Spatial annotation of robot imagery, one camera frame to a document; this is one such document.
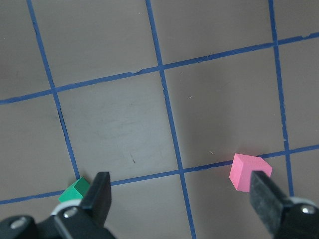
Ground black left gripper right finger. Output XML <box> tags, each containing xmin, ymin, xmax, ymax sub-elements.
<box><xmin>250</xmin><ymin>171</ymin><xmax>319</xmax><ymax>239</ymax></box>

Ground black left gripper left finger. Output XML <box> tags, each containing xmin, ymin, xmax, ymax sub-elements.
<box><xmin>54</xmin><ymin>172</ymin><xmax>111</xmax><ymax>239</ymax></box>

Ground green cube near left base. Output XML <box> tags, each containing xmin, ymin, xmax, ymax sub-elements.
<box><xmin>58</xmin><ymin>177</ymin><xmax>90</xmax><ymax>203</ymax></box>

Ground pink cube centre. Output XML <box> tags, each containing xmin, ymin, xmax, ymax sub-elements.
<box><xmin>229</xmin><ymin>153</ymin><xmax>273</xmax><ymax>192</ymax></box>

